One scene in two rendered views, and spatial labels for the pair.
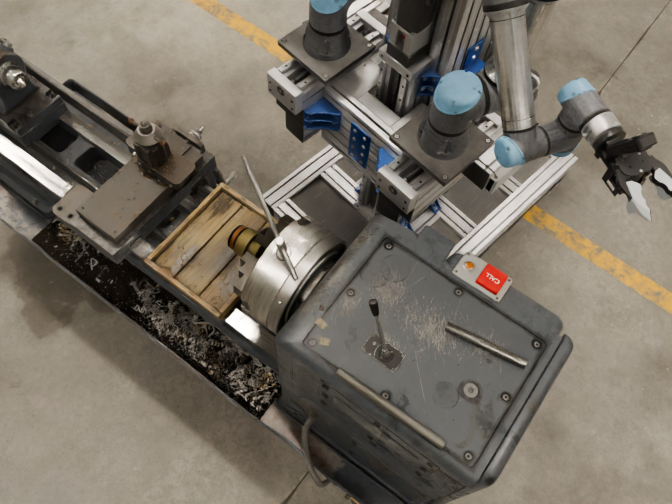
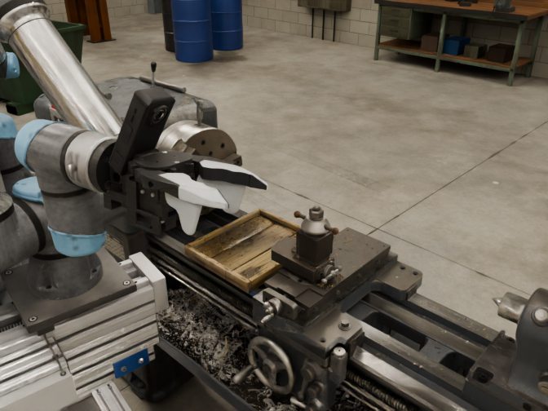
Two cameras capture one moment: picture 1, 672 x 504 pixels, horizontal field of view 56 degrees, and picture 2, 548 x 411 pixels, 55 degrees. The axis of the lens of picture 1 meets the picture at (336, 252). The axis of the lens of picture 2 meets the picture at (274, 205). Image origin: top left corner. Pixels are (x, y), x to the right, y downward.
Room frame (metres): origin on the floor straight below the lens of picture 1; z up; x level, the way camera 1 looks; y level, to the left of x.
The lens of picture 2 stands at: (2.27, 0.74, 1.83)
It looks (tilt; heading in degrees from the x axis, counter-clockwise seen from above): 28 degrees down; 192
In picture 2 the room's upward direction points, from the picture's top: straight up
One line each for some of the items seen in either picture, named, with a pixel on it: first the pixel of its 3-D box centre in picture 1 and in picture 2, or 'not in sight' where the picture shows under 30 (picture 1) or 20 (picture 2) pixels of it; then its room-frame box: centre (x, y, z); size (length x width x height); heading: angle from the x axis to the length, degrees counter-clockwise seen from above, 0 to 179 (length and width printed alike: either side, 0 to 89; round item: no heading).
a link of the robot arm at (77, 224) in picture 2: not in sight; (84, 210); (1.67, 0.32, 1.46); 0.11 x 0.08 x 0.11; 161
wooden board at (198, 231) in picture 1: (221, 248); (254, 245); (0.84, 0.36, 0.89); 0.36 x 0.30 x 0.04; 149
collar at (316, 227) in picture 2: (147, 132); (315, 222); (1.07, 0.59, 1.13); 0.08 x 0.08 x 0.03
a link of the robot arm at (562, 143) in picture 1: (560, 134); not in sight; (0.97, -0.50, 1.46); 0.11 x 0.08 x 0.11; 118
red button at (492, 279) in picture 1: (491, 279); not in sight; (0.66, -0.39, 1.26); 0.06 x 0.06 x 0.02; 59
